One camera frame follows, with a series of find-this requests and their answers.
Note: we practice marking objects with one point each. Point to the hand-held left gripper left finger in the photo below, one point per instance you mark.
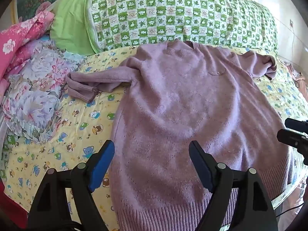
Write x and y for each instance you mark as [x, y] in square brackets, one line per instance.
[101, 163]

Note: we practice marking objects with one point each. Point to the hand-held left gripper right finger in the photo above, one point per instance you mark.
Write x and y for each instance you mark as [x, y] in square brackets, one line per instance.
[201, 166]

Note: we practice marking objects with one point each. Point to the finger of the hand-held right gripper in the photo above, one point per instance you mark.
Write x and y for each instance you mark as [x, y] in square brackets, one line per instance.
[297, 124]
[293, 139]

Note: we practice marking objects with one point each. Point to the purple knit sweater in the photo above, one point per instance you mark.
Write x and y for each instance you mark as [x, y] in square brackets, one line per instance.
[180, 101]

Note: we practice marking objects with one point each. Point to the yellow cartoon bed sheet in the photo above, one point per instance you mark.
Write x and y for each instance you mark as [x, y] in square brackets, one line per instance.
[72, 130]

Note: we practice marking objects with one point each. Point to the pink striped cloth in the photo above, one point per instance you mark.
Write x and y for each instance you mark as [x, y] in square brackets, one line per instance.
[299, 79]

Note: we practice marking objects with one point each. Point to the pale floral blanket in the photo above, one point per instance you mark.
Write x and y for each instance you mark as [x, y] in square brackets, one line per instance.
[36, 89]

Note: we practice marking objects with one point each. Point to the red cloth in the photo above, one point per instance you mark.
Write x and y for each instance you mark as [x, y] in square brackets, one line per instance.
[9, 204]

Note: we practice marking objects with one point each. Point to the pink floral quilt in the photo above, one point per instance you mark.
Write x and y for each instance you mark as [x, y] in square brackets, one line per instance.
[21, 36]

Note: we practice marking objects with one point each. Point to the green checkered pillow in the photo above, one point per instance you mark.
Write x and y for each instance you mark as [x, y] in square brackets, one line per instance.
[168, 12]

